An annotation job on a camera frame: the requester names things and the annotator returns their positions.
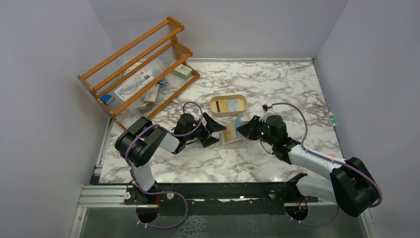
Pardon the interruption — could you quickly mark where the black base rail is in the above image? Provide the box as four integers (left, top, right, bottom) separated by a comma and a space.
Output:
123, 182, 318, 216

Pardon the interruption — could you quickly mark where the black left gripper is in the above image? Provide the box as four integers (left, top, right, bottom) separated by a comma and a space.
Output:
185, 113, 226, 147

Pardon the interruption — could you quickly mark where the grey olive small object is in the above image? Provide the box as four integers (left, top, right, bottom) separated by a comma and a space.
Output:
139, 103, 154, 115

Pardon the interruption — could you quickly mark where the tan leather card holder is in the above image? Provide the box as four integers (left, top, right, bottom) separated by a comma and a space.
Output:
220, 113, 251, 145

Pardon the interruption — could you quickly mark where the orange wooden rack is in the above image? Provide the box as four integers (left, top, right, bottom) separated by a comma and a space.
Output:
77, 16, 200, 129

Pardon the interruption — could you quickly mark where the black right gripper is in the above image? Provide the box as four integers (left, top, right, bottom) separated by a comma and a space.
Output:
236, 115, 276, 146

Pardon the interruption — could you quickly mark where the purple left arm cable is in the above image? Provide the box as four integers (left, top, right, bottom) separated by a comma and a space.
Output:
124, 101, 204, 230

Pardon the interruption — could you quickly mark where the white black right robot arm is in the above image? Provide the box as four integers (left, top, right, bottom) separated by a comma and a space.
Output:
236, 114, 382, 217

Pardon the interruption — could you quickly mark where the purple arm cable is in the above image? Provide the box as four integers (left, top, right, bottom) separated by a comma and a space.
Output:
262, 102, 383, 228
124, 101, 204, 230

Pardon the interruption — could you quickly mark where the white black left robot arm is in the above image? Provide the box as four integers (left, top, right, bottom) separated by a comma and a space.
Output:
115, 113, 226, 204

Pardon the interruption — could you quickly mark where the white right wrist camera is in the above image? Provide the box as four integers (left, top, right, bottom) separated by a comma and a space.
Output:
262, 104, 272, 112

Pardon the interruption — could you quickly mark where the beige oval tray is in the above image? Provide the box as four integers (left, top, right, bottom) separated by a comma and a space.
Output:
210, 94, 248, 117

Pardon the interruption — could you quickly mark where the grey blue credit card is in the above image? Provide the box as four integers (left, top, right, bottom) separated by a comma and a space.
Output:
226, 99, 240, 112

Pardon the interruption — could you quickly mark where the blue white round jar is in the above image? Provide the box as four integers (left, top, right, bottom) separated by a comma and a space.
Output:
158, 77, 166, 87

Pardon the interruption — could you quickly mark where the green white small tube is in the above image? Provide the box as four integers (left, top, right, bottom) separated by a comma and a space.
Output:
329, 112, 336, 126

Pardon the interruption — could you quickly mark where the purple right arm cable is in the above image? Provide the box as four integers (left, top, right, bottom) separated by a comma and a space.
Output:
262, 102, 383, 228

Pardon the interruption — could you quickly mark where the gold card with black stripe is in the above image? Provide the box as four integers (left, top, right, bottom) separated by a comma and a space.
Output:
215, 100, 228, 113

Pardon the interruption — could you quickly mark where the blue grey eraser block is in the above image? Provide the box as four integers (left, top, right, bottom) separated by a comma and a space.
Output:
100, 94, 113, 105

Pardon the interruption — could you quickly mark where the white printed packet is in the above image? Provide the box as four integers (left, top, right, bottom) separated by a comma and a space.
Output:
114, 70, 154, 101

